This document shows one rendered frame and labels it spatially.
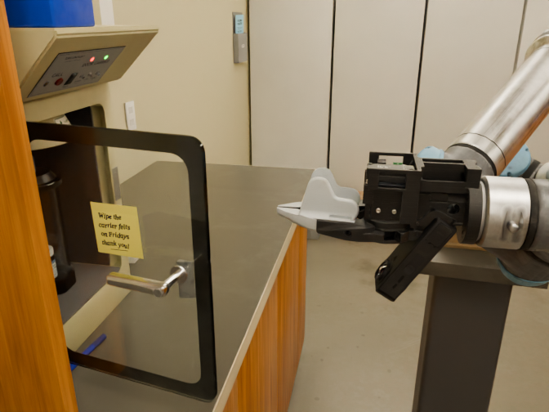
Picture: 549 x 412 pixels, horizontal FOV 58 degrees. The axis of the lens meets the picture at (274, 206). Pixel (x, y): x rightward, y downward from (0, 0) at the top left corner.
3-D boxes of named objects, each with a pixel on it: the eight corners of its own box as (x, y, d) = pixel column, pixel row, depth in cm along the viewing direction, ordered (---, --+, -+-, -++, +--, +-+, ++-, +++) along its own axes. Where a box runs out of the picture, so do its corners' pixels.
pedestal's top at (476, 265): (521, 237, 149) (524, 225, 148) (547, 289, 121) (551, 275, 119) (412, 226, 157) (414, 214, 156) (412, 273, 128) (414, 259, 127)
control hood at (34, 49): (-11, 105, 67) (-27, 28, 63) (109, 78, 97) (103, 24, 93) (65, 108, 65) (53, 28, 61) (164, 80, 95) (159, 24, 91)
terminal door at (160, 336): (55, 356, 83) (11, 118, 69) (218, 402, 73) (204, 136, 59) (52, 358, 82) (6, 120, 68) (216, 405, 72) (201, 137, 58)
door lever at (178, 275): (129, 271, 69) (127, 255, 68) (189, 284, 66) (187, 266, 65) (104, 290, 65) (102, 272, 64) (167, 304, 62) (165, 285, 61)
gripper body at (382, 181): (363, 150, 56) (475, 155, 54) (359, 220, 59) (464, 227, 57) (361, 168, 49) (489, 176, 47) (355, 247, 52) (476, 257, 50)
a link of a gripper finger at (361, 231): (319, 207, 55) (399, 212, 54) (319, 221, 56) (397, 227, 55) (314, 222, 51) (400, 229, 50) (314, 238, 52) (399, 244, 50)
